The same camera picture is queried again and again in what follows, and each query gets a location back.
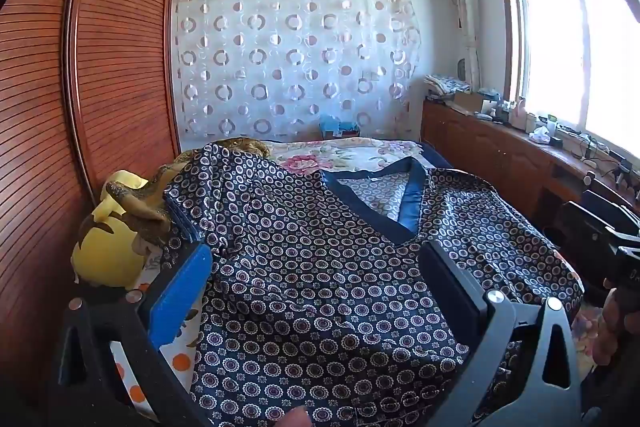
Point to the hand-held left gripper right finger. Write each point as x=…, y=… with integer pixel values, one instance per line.
x=450, y=292

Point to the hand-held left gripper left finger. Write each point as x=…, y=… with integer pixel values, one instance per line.
x=182, y=297

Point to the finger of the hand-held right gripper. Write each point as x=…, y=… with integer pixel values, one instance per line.
x=625, y=239
x=612, y=207

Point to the navy circle-patterned shirt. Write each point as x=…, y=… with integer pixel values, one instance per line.
x=325, y=282

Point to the person's right hand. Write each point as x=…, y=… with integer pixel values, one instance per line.
x=611, y=327

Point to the person's left hand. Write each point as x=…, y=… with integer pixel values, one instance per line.
x=299, y=418

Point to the black box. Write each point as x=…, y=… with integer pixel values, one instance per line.
x=585, y=247

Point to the orange fruit print sheet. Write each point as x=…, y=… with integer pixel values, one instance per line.
x=175, y=362

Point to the pink patterned cloth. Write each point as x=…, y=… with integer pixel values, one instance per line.
x=582, y=332

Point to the yellow plush toy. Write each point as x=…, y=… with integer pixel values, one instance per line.
x=105, y=252

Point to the brown sunflower blanket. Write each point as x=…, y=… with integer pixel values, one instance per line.
x=145, y=202

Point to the long wooden cabinet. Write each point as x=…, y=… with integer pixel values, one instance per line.
x=500, y=157

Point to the pink bottle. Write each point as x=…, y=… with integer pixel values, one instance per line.
x=520, y=113

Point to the navy bed cover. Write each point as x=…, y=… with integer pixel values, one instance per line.
x=432, y=154

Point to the window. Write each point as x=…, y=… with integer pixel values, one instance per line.
x=570, y=47

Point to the pink floral bedsheet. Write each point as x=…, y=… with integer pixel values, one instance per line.
x=350, y=157

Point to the cardboard box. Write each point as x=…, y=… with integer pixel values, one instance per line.
x=467, y=103

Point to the teal cloth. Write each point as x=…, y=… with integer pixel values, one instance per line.
x=335, y=126

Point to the stack of folded cloths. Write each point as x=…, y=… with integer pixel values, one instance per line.
x=445, y=86

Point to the tied pale window curtain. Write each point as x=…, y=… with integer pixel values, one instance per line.
x=467, y=17

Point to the sheer circle-patterned curtain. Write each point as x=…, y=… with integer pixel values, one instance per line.
x=300, y=62

